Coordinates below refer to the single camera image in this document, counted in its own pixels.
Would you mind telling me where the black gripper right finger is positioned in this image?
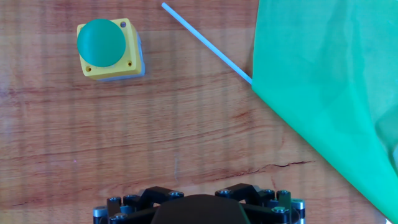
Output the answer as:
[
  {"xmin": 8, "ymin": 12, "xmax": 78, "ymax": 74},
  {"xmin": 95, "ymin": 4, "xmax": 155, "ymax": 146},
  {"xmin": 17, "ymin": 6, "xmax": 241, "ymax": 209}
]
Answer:
[{"xmin": 214, "ymin": 182, "xmax": 306, "ymax": 224}]

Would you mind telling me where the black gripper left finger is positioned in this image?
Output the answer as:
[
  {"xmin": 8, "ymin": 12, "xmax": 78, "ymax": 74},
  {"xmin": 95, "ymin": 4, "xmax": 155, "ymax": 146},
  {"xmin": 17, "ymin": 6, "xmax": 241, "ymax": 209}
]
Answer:
[{"xmin": 93, "ymin": 185, "xmax": 185, "ymax": 224}]

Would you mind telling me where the green flag white stick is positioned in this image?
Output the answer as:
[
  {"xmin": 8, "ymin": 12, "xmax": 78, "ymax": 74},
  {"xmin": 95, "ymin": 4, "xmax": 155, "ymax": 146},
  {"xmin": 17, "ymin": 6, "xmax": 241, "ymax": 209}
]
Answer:
[{"xmin": 160, "ymin": 0, "xmax": 398, "ymax": 224}]

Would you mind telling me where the yellow box green push button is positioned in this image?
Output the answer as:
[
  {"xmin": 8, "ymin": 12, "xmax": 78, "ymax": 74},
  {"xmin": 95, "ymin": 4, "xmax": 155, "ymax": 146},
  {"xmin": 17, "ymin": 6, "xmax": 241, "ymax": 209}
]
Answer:
[{"xmin": 76, "ymin": 17, "xmax": 146, "ymax": 82}]

